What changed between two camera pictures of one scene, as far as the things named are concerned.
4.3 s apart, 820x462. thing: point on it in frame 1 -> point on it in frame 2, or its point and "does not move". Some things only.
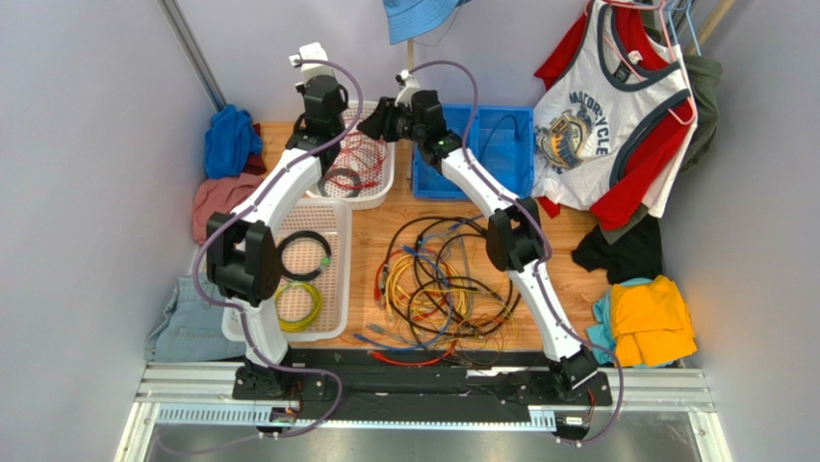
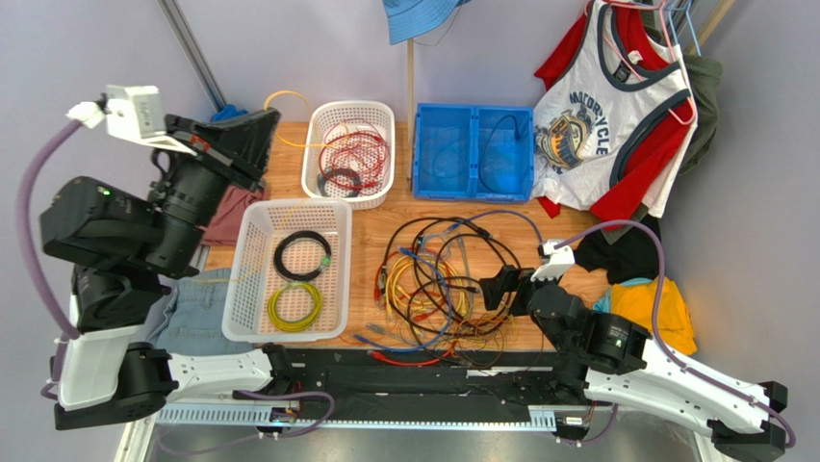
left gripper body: [338, 129] -> [187, 140]
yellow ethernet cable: [389, 295] does not move
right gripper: [390, 120] -> [510, 293]
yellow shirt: [652, 323] does not move
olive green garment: [703, 74] does not move
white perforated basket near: [315, 293] does not move
